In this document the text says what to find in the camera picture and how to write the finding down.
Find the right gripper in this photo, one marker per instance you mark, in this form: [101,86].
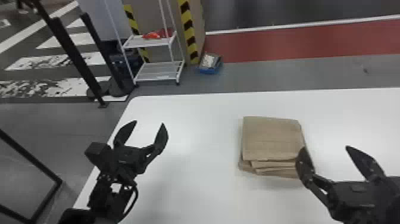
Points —
[365,203]

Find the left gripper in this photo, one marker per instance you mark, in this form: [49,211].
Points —
[129,161]

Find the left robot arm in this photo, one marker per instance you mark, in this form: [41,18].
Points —
[103,200]

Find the white shelf trolley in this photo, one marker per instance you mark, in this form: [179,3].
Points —
[156,70]

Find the beige towel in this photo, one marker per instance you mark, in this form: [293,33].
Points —
[270,140]

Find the blue tray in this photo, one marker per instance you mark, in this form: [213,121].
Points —
[210,64]

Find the red packet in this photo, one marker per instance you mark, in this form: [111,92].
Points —
[152,35]

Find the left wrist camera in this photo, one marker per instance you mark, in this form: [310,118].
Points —
[97,154]

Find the yellow black striped post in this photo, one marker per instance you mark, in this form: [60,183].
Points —
[134,25]
[189,34]

